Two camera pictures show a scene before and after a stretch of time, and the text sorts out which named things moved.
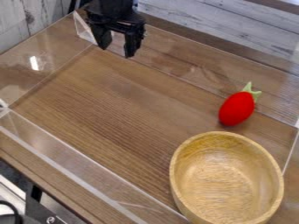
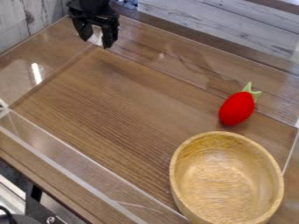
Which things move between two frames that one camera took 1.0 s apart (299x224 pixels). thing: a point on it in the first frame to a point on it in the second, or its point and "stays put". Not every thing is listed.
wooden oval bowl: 227,180 stays put
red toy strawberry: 238,106 stays put
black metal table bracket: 36,213 stays put
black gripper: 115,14 to 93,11
